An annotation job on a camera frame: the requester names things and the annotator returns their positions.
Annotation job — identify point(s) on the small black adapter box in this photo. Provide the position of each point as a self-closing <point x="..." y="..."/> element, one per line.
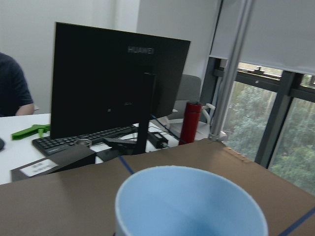
<point x="157" y="140"/>

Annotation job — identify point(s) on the black Huawei monitor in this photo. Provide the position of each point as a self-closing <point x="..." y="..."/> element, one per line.
<point x="105" y="78"/>

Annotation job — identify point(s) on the black box with label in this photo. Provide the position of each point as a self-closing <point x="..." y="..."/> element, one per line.
<point x="71" y="158"/>

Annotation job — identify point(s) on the green plastic tool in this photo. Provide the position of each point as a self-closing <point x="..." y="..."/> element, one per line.
<point x="39" y="129"/>

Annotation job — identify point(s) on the black keyboard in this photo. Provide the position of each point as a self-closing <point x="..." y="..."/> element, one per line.
<point x="48" y="146"/>

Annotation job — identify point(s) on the light blue plastic cup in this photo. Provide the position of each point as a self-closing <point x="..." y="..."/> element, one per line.
<point x="184" y="201"/>

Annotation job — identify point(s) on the grey office chair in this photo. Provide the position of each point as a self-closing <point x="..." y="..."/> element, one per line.
<point x="189" y="91"/>

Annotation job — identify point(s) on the red thermos bottle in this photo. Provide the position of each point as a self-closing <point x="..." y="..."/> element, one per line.
<point x="190" y="123"/>

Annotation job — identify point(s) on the person in dark shirt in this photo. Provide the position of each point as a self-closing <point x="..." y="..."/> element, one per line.
<point x="15" y="97"/>

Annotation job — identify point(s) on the aluminium frame post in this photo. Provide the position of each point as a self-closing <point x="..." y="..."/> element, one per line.
<point x="231" y="69"/>

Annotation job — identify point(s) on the white roller blind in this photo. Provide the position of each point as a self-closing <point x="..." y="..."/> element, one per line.
<point x="281" y="34"/>

